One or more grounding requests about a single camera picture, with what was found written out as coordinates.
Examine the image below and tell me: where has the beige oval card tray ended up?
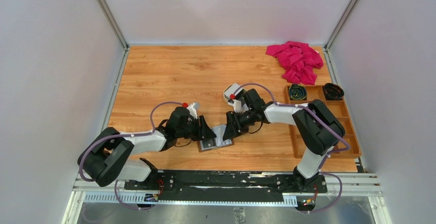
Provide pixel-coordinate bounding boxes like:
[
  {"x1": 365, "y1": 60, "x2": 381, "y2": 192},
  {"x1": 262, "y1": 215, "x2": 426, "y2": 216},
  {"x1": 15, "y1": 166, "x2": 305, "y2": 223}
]
[{"x1": 223, "y1": 83, "x2": 246, "y2": 105}]

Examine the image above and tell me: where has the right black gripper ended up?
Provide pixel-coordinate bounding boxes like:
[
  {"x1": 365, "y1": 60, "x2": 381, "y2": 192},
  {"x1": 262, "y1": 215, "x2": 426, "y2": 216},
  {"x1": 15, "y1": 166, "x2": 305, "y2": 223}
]
[{"x1": 223, "y1": 108, "x2": 257, "y2": 141}]

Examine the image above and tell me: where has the pink cloth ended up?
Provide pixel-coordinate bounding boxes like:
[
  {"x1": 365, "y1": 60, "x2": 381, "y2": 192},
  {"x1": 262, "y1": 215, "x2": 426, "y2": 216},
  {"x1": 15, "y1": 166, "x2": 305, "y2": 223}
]
[{"x1": 265, "y1": 41, "x2": 324, "y2": 85}]

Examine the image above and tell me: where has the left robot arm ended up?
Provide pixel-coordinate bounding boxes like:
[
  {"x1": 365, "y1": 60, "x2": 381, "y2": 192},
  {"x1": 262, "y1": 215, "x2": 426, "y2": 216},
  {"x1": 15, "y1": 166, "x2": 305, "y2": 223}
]
[{"x1": 77, "y1": 104, "x2": 216, "y2": 190}]

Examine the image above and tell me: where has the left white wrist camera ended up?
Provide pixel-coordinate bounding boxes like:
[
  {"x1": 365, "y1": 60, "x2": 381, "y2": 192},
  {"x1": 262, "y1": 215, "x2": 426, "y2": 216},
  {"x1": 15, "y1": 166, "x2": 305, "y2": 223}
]
[{"x1": 182, "y1": 102, "x2": 200, "y2": 119}]

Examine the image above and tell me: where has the brown leather card holder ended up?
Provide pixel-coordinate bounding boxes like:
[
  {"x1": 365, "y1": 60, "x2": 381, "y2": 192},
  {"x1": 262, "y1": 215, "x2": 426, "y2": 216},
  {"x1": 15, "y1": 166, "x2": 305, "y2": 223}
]
[{"x1": 197, "y1": 124, "x2": 234, "y2": 153}]

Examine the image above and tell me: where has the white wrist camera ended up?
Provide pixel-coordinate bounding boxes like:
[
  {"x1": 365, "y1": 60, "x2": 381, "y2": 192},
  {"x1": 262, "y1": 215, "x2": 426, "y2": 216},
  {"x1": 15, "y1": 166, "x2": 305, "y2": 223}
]
[
  {"x1": 182, "y1": 102, "x2": 200, "y2": 119},
  {"x1": 228, "y1": 94, "x2": 243, "y2": 113}
]

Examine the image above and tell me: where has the black blue coiled cable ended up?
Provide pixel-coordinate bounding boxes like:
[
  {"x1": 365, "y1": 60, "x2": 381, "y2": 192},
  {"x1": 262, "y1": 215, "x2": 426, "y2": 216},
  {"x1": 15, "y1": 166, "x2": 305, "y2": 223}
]
[{"x1": 288, "y1": 83, "x2": 308, "y2": 101}]

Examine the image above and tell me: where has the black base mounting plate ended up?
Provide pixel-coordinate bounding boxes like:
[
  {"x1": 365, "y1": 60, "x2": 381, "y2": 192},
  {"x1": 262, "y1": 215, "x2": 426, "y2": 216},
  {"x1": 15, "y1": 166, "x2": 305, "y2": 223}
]
[{"x1": 122, "y1": 170, "x2": 328, "y2": 203}]

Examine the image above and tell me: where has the aluminium rail frame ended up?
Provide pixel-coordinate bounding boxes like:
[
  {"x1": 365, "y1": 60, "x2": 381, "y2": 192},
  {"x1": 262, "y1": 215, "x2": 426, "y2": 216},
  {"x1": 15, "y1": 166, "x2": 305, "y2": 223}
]
[{"x1": 62, "y1": 170, "x2": 392, "y2": 223}]

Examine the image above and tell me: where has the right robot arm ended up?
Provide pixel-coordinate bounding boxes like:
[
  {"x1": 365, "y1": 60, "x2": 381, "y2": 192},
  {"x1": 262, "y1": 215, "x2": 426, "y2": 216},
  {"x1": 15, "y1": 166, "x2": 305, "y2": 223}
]
[{"x1": 222, "y1": 86, "x2": 346, "y2": 192}]

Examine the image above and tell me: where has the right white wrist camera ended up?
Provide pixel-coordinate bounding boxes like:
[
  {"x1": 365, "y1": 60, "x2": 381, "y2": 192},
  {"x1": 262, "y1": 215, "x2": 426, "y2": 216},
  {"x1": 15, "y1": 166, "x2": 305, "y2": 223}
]
[{"x1": 228, "y1": 94, "x2": 243, "y2": 113}]

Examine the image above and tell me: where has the wooden compartment organizer tray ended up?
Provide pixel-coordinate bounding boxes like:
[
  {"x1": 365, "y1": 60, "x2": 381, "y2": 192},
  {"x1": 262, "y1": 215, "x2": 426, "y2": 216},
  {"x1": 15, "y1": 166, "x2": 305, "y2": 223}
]
[{"x1": 284, "y1": 83, "x2": 361, "y2": 159}]

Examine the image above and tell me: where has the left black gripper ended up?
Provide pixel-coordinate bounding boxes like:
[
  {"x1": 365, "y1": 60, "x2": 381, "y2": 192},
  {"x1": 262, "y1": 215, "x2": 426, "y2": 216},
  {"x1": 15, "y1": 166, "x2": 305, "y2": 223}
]
[{"x1": 176, "y1": 115, "x2": 216, "y2": 142}]

